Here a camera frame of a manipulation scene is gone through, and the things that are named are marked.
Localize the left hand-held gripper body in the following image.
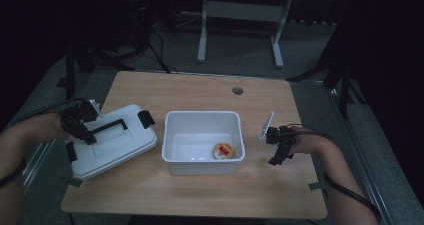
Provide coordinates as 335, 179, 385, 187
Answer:
59, 99, 101, 135

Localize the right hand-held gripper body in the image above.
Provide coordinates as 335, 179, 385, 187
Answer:
258, 111, 298, 150

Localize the white storage box lid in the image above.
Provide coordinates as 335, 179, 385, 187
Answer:
65, 103, 159, 182

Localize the round tin with red label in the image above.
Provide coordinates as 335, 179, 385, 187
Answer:
212, 142, 235, 161

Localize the white plastic storage box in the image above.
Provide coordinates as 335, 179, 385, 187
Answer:
161, 110, 247, 176

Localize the person's right hand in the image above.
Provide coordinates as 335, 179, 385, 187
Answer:
289, 125, 330, 155

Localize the person's left hand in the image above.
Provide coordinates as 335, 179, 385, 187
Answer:
42, 112, 76, 143

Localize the black tripod stand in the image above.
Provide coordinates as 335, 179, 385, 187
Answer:
56, 31, 136, 105
286, 21, 368, 120

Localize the black equipment tower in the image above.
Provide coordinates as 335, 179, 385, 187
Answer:
132, 0, 155, 51

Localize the metal floor rail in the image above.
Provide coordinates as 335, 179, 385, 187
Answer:
318, 80, 396, 225
19, 70, 93, 193

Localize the right hand-held gripper black cable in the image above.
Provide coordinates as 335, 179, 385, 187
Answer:
289, 122, 383, 223

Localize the black floor cable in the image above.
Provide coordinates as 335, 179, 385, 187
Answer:
147, 26, 180, 75

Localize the white metal stand frame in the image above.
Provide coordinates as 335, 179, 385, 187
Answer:
196, 0, 296, 70

